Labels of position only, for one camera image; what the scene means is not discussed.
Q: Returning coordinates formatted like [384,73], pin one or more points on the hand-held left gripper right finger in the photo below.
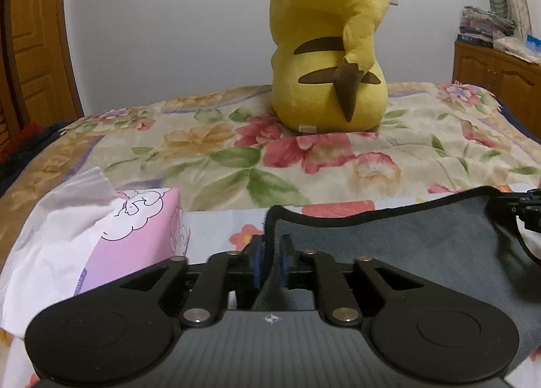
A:
[288,262]

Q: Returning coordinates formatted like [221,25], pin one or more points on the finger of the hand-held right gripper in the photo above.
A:
[529,206]

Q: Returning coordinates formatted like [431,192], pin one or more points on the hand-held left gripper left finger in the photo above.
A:
[256,263]

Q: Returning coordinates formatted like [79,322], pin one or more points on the grey towel with black edge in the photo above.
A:
[405,240]

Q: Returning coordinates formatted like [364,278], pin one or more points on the floral blanket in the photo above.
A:
[190,147]

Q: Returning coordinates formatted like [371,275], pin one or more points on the wooden cabinet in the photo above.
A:
[494,71]

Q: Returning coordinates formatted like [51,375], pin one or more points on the pile of papers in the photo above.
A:
[522,46]

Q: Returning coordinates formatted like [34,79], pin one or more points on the dark blue book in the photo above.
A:
[473,40]

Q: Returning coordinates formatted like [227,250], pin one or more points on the stack of folded clothes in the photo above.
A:
[482,22]

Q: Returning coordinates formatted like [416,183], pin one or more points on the green patterned item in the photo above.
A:
[501,3]

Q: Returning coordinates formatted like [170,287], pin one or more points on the white tissue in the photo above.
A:
[46,240]

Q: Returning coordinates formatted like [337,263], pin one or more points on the yellow plush toy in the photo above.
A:
[321,37]

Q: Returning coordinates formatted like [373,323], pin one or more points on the dark cloth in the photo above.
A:
[25,155]

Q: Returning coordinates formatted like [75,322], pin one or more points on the wooden door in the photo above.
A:
[29,33]

